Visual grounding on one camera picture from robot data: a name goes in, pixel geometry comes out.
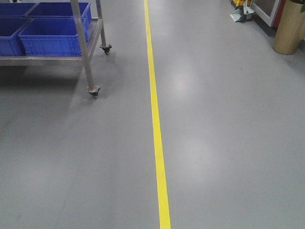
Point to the steel wheeled cart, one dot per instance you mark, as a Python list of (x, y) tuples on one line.
[(87, 49)]

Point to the light blue dustpan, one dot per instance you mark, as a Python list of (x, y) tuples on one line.
[(242, 14)]

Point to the blue bin front right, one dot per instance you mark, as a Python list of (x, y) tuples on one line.
[(51, 37)]

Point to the blue bin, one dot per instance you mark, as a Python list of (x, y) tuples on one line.
[(16, 9), (10, 27), (62, 10), (51, 37)]

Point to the blue bin rear right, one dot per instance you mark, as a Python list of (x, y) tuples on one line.
[(62, 10)]

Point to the gold cylindrical planter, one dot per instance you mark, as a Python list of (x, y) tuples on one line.
[(291, 29)]

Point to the blue bin front left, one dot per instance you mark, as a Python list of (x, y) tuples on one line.
[(10, 27)]

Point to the blue bin rear left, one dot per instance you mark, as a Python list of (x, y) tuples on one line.
[(16, 9)]

